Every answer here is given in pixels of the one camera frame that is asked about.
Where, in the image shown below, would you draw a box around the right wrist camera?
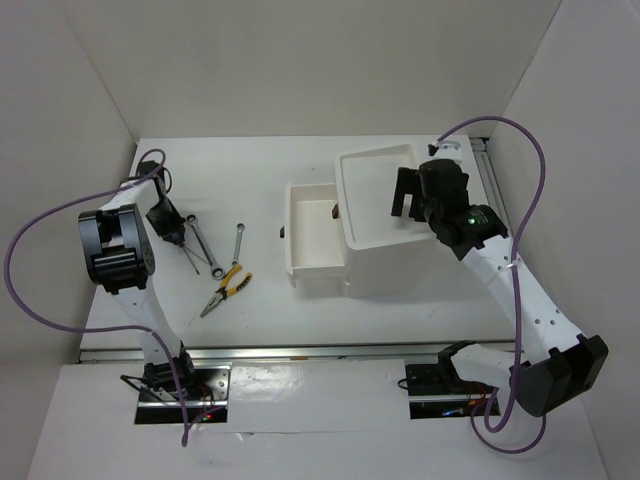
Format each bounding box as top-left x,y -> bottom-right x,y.
427,141 -> 464,164

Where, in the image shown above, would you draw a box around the white drawer cabinet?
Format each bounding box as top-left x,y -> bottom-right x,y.
334,143 -> 435,298

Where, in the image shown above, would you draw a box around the front aluminium rail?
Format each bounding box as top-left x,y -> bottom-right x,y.
77,339 -> 516,365

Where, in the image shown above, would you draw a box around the purple precision screwdriver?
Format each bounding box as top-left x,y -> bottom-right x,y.
179,242 -> 200,275

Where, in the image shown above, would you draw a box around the right aluminium rail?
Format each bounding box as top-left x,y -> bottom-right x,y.
469,137 -> 511,229

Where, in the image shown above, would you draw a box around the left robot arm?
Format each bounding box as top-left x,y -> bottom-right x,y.
78,160 -> 198,399

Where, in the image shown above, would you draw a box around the aluminium rail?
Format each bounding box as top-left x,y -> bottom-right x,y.
469,137 -> 511,229
77,339 -> 516,365

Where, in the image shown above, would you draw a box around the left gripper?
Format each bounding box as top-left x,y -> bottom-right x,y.
145,199 -> 186,244

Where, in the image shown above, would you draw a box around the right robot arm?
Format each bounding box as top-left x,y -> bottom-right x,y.
391,159 -> 609,417

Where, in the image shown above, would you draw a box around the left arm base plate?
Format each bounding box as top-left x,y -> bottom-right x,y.
132,363 -> 232,426

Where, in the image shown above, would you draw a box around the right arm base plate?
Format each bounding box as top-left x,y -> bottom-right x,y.
397,364 -> 493,420

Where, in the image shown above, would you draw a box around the small ratchet wrench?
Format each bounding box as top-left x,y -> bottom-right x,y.
231,223 -> 245,267

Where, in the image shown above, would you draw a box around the yellow black pliers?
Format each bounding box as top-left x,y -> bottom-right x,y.
199,264 -> 253,318

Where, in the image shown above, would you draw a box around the large ratchet wrench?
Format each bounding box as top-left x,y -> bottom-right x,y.
186,214 -> 225,280

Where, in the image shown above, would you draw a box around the red precision screwdriver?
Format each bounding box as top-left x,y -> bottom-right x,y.
184,242 -> 211,267

